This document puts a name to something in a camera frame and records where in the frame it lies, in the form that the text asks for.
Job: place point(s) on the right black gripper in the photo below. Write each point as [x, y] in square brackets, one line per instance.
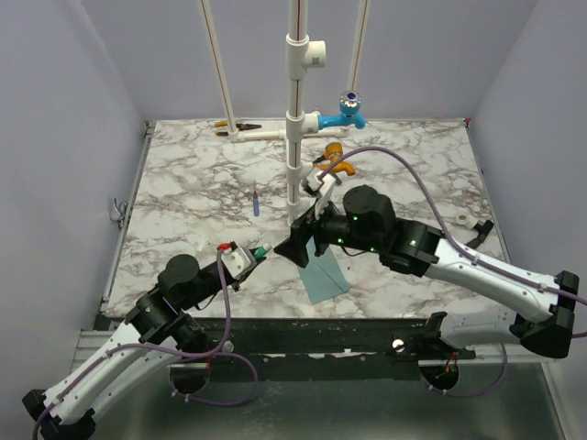
[308, 225]

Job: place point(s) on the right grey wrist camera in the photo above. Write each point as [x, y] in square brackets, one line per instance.
[320, 187]

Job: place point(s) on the white tape roll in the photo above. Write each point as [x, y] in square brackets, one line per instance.
[467, 220]

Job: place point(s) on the blue pen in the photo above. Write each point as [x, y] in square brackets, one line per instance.
[256, 203]

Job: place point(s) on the black handle tool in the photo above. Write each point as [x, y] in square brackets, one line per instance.
[483, 230]

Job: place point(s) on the orange plastic faucet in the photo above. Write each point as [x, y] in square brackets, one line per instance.
[333, 153]

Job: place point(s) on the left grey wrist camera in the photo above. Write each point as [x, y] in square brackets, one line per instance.
[235, 259]

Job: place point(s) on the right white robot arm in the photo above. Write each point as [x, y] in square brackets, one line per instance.
[534, 310]

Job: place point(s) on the blue plastic faucet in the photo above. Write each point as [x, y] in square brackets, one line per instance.
[349, 113]

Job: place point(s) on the black metal base rail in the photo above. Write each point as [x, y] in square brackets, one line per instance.
[287, 349]

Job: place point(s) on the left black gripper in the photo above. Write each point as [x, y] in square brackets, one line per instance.
[244, 278]

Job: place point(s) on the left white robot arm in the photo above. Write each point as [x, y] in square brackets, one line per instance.
[156, 333]

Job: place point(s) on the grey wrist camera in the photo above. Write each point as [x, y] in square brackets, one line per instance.
[235, 259]
[320, 187]

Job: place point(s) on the orange handled pliers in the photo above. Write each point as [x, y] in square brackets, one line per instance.
[222, 128]

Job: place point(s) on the green white glue stick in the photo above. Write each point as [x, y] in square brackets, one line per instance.
[262, 251]

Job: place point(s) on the white pvc pipe frame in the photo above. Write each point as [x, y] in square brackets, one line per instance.
[301, 55]

